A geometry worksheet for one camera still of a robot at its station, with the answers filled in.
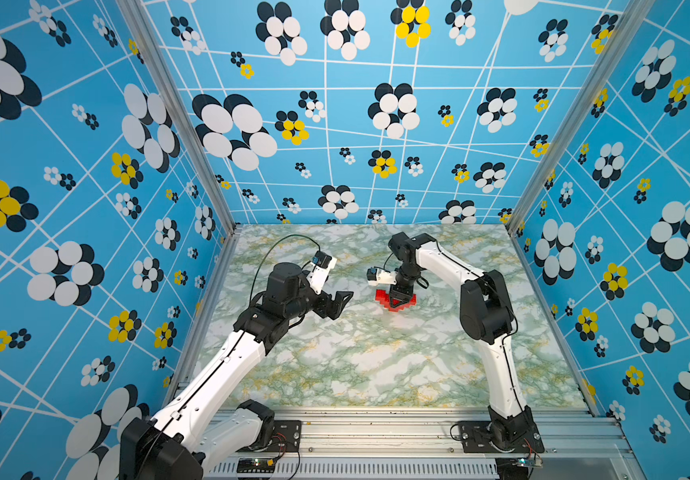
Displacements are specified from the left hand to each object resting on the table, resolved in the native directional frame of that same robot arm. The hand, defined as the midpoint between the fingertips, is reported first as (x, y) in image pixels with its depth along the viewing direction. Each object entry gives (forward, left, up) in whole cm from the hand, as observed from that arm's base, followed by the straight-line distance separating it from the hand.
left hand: (341, 282), depth 75 cm
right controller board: (-37, -41, -22) cm, 59 cm away
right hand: (+10, -18, -21) cm, 30 cm away
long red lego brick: (+5, -13, -17) cm, 22 cm away
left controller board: (-36, +21, -26) cm, 49 cm away
